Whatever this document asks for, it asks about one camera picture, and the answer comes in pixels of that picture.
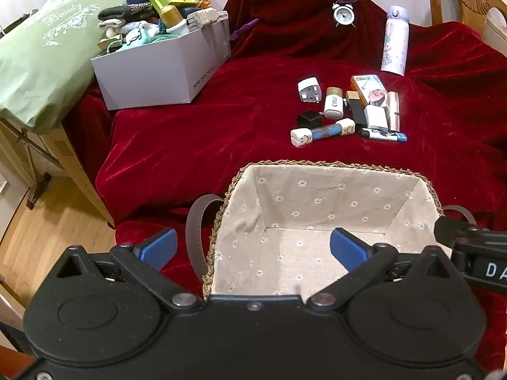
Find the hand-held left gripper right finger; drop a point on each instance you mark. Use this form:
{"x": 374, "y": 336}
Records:
{"x": 346, "y": 249}

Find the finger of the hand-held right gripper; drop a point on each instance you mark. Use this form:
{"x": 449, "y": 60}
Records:
{"x": 449, "y": 231}

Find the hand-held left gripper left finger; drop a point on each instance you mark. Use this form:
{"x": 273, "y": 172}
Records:
{"x": 158, "y": 247}

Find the woven basket with floral lining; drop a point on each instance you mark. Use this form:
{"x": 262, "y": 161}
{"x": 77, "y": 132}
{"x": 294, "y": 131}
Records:
{"x": 317, "y": 213}

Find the black printed lighter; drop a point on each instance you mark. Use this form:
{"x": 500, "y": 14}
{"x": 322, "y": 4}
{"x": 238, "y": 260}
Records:
{"x": 382, "y": 134}

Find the silver metal lighter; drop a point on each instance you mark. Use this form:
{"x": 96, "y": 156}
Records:
{"x": 394, "y": 111}

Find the small white box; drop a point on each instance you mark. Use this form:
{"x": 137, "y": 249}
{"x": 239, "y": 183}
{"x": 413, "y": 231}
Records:
{"x": 375, "y": 116}

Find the white tube with gold cap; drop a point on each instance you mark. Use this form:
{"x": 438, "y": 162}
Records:
{"x": 333, "y": 105}

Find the white smiley face stick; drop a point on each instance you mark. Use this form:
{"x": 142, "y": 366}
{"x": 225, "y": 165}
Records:
{"x": 303, "y": 137}

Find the red velvet cloth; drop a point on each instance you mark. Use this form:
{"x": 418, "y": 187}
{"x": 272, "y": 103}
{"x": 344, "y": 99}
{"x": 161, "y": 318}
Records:
{"x": 198, "y": 126}

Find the black charger cube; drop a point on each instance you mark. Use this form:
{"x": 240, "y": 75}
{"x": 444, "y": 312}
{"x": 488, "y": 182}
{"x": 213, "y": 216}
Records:
{"x": 309, "y": 119}

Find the black and gold lipstick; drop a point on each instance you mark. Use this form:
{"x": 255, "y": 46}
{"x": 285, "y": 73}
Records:
{"x": 356, "y": 109}

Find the white plug adapter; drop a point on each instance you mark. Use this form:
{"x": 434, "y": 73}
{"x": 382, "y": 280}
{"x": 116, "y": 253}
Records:
{"x": 309, "y": 90}

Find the orange plastic case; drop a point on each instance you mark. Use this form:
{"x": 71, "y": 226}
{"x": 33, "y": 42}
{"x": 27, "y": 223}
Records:
{"x": 366, "y": 85}

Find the grey cardboard box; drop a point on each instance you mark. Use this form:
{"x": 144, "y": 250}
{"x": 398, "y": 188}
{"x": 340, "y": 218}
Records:
{"x": 158, "y": 75}

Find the white printed thermos bottle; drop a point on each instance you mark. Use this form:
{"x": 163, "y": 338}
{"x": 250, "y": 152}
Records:
{"x": 394, "y": 43}

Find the light blue pouch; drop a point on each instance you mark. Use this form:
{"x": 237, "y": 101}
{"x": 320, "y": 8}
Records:
{"x": 134, "y": 38}

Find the green printed bag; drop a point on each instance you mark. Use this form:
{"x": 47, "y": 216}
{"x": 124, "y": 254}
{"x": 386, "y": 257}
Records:
{"x": 43, "y": 55}

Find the gold capped bottle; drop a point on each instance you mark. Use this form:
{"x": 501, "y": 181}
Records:
{"x": 172, "y": 18}

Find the white alarm clock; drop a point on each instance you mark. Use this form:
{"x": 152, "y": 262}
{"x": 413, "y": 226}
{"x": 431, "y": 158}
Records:
{"x": 343, "y": 15}

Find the white power adapter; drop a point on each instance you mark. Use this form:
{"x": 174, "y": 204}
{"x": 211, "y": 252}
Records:
{"x": 206, "y": 18}

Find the grey knit cloth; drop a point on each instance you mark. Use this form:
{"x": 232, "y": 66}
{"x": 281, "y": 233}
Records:
{"x": 126, "y": 10}

